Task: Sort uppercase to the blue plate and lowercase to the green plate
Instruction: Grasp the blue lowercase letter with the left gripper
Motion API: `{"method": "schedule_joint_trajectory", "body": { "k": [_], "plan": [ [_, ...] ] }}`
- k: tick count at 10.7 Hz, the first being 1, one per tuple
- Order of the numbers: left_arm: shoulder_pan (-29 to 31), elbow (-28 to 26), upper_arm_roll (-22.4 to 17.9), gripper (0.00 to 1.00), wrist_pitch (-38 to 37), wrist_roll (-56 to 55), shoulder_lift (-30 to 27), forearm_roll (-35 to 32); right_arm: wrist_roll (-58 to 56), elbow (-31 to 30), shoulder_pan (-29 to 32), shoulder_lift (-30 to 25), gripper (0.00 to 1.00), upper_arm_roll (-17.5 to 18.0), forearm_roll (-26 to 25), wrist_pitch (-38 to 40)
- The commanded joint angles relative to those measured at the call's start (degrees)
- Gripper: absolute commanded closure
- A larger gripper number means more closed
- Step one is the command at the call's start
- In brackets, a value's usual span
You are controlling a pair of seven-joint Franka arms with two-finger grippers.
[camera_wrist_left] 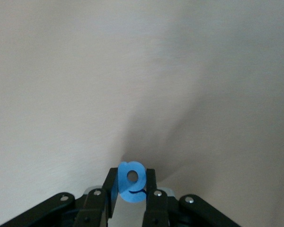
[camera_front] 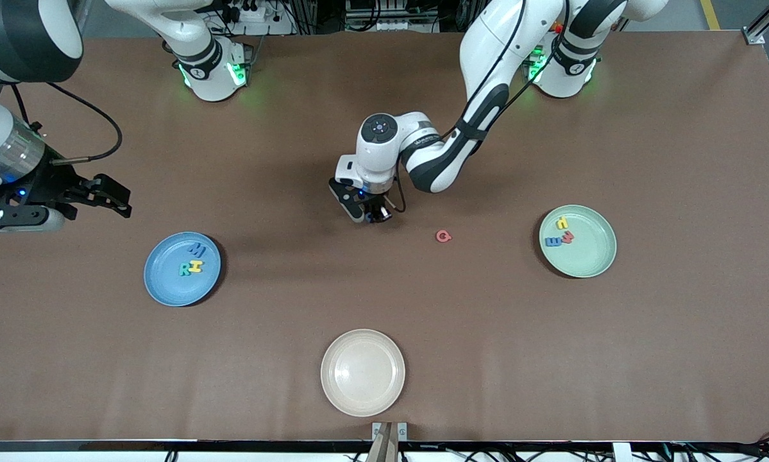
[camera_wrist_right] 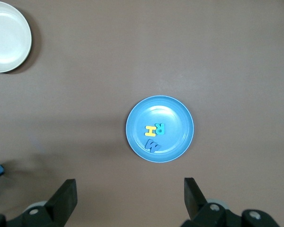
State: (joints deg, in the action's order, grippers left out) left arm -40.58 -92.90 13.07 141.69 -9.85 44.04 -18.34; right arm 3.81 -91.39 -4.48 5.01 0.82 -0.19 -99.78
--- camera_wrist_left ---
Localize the blue foam letter a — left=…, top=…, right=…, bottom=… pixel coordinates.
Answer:
left=117, top=160, right=147, bottom=204

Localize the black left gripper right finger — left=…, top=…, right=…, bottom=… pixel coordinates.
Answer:
left=142, top=168, right=242, bottom=227

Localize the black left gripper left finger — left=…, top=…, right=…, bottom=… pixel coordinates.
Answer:
left=0, top=167, right=119, bottom=227

